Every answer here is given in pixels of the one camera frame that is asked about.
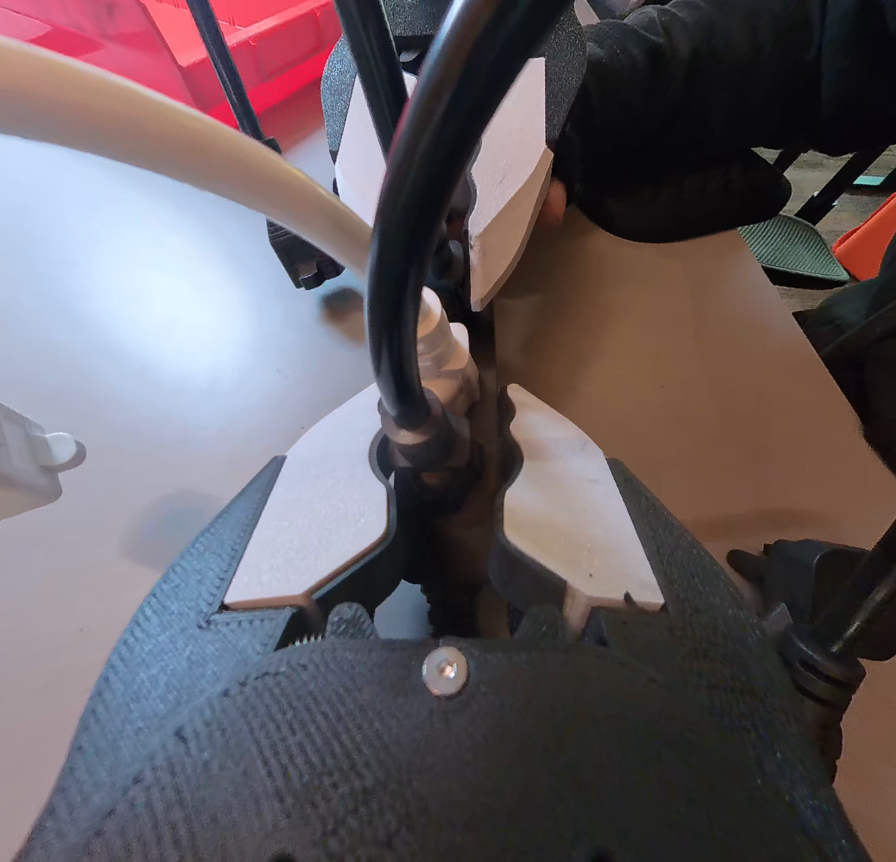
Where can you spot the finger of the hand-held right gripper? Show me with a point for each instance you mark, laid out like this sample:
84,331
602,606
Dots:
511,190
357,155

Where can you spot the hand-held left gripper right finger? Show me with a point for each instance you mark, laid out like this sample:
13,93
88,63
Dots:
581,526

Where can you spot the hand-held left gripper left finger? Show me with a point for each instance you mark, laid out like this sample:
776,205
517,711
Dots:
315,519

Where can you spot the black power strip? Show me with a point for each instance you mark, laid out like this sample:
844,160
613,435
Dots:
488,358

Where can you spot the person's right forearm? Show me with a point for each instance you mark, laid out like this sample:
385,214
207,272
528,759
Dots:
735,57

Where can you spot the person's right hand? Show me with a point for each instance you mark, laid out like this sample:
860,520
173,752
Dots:
665,190

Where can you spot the red plastic bin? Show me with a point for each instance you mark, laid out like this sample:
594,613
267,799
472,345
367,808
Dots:
105,8

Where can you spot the orange plastic piece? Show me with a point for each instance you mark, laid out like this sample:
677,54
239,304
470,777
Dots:
871,239

